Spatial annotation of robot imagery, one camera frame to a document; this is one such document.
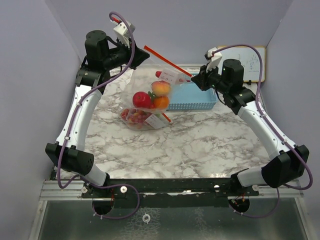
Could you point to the red strawberry bunch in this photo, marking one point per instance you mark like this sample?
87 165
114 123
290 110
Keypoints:
124 114

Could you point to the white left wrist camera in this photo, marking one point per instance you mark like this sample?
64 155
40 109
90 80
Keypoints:
122 32

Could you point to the orange fruit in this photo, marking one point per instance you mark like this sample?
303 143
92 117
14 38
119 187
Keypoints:
161 102

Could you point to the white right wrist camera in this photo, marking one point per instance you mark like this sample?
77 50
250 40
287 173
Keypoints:
213 59

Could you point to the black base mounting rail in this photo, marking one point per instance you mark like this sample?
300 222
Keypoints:
169 192

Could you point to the small whiteboard wooden frame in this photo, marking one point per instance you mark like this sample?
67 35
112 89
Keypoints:
248 58

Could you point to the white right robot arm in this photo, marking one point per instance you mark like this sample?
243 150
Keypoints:
287 160

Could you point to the clear zip bag orange zipper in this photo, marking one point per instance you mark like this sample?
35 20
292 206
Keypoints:
154 122

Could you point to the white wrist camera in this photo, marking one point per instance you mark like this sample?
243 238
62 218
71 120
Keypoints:
213 59
122 32

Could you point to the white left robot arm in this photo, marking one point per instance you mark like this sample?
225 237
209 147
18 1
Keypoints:
102 55

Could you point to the peach fruit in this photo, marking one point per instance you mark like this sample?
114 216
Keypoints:
161 88

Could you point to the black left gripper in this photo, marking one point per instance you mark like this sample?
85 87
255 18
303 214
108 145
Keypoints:
139 55

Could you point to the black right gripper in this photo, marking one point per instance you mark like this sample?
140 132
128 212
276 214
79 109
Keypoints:
202 78

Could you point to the red apple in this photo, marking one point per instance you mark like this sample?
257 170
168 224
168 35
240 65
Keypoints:
141 100

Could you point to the blue plastic basket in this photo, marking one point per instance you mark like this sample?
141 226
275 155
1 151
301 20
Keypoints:
188 96

